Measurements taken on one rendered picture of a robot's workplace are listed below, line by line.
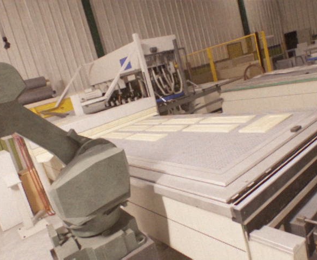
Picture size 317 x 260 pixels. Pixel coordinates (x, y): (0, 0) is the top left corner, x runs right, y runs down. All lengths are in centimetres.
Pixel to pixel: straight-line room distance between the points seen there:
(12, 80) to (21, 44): 709
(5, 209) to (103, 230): 277
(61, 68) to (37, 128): 690
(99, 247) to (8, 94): 102
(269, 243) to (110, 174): 95
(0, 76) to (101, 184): 81
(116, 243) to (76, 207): 36
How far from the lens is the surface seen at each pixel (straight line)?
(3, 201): 448
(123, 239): 186
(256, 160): 183
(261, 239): 154
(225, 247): 175
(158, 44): 643
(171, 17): 1158
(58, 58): 883
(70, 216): 172
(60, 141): 197
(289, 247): 147
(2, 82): 159
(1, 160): 438
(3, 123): 167
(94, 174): 166
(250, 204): 153
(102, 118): 437
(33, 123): 196
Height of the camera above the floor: 156
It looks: 10 degrees down
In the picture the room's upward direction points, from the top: 15 degrees counter-clockwise
